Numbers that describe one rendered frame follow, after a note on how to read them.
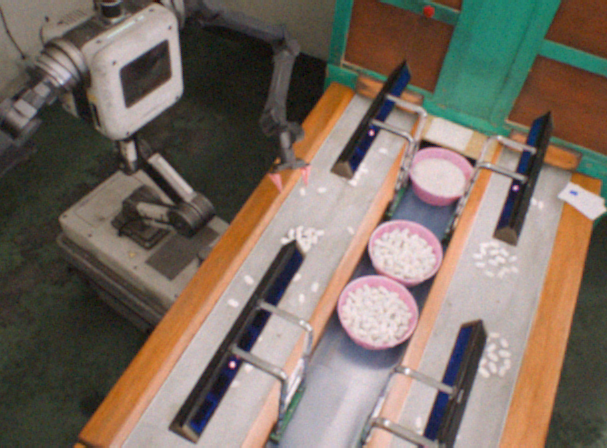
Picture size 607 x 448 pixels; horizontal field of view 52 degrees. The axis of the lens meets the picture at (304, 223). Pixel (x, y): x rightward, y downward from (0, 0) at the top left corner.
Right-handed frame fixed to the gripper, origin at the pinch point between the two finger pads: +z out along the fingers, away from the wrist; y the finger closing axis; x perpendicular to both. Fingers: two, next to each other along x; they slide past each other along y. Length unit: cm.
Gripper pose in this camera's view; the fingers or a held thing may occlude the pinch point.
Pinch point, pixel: (293, 187)
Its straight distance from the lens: 218.5
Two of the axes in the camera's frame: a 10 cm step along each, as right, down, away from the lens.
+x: 3.7, 1.8, -9.1
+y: -9.1, 2.8, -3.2
